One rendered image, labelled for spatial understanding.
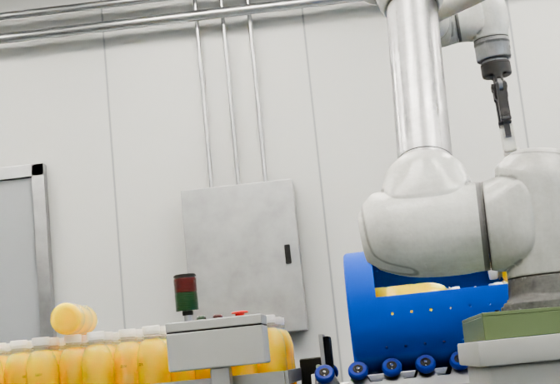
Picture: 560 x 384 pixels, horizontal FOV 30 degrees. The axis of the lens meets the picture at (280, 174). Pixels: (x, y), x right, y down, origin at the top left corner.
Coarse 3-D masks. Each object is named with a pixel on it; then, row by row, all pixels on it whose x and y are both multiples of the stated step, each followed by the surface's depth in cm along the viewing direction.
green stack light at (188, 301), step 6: (174, 294) 285; (180, 294) 283; (186, 294) 283; (192, 294) 283; (180, 300) 283; (186, 300) 282; (192, 300) 283; (180, 306) 283; (186, 306) 282; (192, 306) 283; (198, 306) 285
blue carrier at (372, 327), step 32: (352, 256) 241; (352, 288) 233; (480, 288) 229; (352, 320) 231; (384, 320) 230; (416, 320) 230; (448, 320) 229; (352, 352) 234; (384, 352) 232; (416, 352) 232; (448, 352) 232
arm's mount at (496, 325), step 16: (464, 320) 189; (480, 320) 166; (496, 320) 163; (512, 320) 163; (528, 320) 162; (544, 320) 162; (464, 336) 192; (480, 336) 168; (496, 336) 162; (512, 336) 162; (528, 336) 162
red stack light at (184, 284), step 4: (176, 280) 284; (180, 280) 283; (184, 280) 283; (188, 280) 283; (192, 280) 284; (196, 280) 286; (176, 284) 284; (180, 284) 283; (184, 284) 283; (188, 284) 283; (192, 284) 284; (196, 284) 285; (176, 288) 284; (180, 288) 283; (184, 288) 283; (188, 288) 283; (192, 288) 284; (196, 288) 285; (176, 292) 284
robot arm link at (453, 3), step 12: (444, 0) 244; (456, 0) 241; (468, 0) 237; (480, 0) 236; (444, 12) 246; (456, 12) 245; (444, 24) 261; (456, 24) 263; (444, 36) 262; (456, 36) 265
